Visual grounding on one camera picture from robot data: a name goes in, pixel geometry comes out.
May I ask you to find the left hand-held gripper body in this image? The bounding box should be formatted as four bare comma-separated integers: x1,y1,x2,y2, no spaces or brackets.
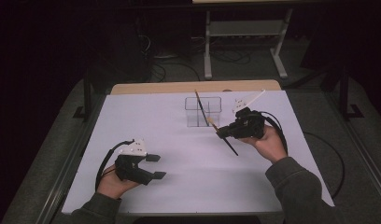
114,138,156,187

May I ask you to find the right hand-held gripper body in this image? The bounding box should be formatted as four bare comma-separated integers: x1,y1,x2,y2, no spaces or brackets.
227,89,267,140

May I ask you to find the thin black makeup brush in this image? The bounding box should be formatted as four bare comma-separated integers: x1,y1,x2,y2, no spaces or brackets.
193,89,212,128

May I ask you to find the clear plastic divided organizer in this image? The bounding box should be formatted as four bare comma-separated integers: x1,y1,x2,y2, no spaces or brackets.
184,96,223,129

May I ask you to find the person's left hand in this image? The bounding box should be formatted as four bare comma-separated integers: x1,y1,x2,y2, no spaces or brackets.
96,172,142,201

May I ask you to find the person's right hand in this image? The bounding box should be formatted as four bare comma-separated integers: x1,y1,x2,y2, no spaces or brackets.
237,123,289,165

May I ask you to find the black metal stand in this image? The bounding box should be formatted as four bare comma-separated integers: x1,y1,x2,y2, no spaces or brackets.
72,69,93,123
337,60,366,123

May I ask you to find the left hand-held gripper cable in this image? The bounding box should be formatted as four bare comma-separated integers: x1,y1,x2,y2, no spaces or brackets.
94,139,135,192

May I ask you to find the hand-held gripper cable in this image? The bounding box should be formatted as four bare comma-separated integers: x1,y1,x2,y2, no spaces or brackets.
259,110,346,201
94,139,135,192

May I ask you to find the tangle of floor cables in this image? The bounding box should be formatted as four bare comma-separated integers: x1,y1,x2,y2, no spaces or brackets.
191,36,274,67

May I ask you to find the black floor cable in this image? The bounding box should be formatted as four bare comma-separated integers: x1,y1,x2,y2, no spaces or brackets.
149,61,202,84

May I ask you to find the white metal desk frame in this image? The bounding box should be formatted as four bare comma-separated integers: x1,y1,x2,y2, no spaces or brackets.
203,7,294,80

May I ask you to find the right hand-held gripper cable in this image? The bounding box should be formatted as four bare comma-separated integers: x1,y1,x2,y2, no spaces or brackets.
259,110,346,201

